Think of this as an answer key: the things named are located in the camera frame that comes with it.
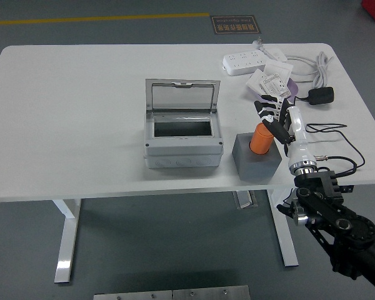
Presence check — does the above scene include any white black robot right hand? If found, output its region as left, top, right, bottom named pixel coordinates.
left=253, top=94, right=317, bottom=169

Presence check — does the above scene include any orange cylindrical battery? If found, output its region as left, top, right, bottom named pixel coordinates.
left=249, top=122, right=273, bottom=154

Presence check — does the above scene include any grey plastic junction box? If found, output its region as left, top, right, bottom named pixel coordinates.
left=143, top=111, right=224, bottom=170

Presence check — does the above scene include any transparent hinged box lid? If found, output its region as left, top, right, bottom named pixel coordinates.
left=145, top=78, right=222, bottom=114

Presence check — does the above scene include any grey cube battery holder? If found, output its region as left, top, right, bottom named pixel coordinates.
left=232, top=132, right=284, bottom=182

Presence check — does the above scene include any black power adapter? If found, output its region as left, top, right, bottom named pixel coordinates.
left=308, top=86, right=335, bottom=106

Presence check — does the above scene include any purple plastic tray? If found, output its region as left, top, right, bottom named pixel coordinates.
left=246, top=77, right=300, bottom=104

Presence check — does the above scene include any packaged socket with printed label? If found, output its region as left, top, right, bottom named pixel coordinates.
left=258, top=74, right=292, bottom=103

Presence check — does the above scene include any silver floor fixture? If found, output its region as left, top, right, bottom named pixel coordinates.
left=232, top=190, right=259, bottom=209

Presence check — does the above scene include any small white square adapter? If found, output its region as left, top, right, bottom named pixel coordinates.
left=267, top=48, right=289, bottom=63

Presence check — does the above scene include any white power strip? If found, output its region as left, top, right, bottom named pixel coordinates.
left=222, top=49, right=268, bottom=76

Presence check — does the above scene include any white table leg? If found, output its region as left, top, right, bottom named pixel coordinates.
left=52, top=198, right=83, bottom=284
left=266, top=188, right=299, bottom=268

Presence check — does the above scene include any brown floor sign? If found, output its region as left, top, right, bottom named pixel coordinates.
left=210, top=14, right=263, bottom=36

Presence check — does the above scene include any thin black cable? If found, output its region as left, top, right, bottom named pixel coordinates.
left=292, top=95, right=367, bottom=178

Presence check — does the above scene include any white power cord with plug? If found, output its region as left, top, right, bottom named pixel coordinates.
left=252, top=37, right=336, bottom=90

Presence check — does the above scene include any white wall socket plate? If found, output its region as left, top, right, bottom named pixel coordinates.
left=264, top=59, right=294, bottom=83
left=246, top=69, right=266, bottom=94

